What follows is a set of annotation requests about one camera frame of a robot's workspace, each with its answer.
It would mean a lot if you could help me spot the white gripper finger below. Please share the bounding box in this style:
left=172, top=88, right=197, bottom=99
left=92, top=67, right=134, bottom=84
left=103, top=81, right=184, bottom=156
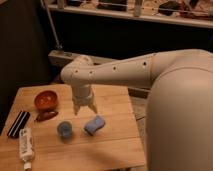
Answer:
left=88, top=103, right=98, bottom=114
left=73, top=105, right=81, bottom=116

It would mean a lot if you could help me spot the blue sponge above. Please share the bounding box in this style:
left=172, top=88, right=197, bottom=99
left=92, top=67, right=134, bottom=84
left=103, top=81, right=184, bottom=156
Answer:
left=84, top=115, right=105, bottom=136

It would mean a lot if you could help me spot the metal pole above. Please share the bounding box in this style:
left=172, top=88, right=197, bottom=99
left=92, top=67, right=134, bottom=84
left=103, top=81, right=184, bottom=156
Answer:
left=43, top=0, right=63, bottom=50

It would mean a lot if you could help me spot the black striped eraser block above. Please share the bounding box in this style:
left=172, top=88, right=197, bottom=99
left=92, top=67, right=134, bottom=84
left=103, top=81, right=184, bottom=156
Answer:
left=7, top=111, right=30, bottom=139

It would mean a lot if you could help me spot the orange bowl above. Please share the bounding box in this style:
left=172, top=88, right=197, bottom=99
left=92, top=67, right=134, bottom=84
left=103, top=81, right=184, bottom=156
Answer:
left=34, top=90, right=58, bottom=111

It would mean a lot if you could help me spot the metal shelf rail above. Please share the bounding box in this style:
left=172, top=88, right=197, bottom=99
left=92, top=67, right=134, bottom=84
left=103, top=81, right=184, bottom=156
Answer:
left=44, top=0, right=213, bottom=29

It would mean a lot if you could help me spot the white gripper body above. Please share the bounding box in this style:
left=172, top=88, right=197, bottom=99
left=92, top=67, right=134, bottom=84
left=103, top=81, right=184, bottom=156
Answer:
left=72, top=85, right=94, bottom=107

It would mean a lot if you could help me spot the dark red spoon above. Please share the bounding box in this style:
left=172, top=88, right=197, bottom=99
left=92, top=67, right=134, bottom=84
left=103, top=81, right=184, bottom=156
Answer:
left=36, top=111, right=58, bottom=122

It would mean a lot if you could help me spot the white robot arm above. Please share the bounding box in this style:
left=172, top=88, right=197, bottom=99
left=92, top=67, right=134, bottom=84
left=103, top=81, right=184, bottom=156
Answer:
left=61, top=49, right=213, bottom=171

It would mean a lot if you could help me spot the white bottle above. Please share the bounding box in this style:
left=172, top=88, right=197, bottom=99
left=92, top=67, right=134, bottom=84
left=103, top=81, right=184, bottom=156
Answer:
left=19, top=128, right=34, bottom=171

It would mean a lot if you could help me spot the blue cup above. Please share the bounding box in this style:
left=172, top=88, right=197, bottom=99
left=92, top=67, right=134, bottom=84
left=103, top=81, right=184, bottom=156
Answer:
left=57, top=121, right=72, bottom=139

